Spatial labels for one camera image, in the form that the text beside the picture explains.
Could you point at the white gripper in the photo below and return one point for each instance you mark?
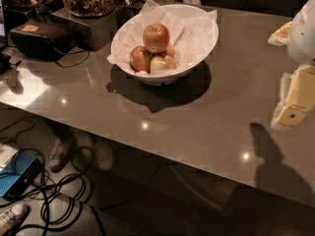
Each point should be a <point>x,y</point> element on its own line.
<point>303,36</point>

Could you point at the white bowl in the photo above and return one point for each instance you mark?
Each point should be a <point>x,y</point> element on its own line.
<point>200,46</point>

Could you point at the hidden back red apple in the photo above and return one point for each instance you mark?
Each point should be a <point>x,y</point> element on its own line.
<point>170,50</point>

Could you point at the front yellow-red apple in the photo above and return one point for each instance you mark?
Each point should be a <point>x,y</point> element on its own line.
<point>162,63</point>

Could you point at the dark square jar stand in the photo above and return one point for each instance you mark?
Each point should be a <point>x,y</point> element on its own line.
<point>90,33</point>

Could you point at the white shoe under table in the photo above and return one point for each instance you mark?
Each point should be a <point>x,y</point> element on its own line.
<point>61,154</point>

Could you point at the black device with label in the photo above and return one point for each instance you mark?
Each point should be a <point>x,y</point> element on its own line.
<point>43,41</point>

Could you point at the blue box on floor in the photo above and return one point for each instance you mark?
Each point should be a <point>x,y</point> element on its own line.
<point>16,176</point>

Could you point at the white sneaker bottom left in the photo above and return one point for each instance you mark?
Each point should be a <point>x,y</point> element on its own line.
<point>12,218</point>

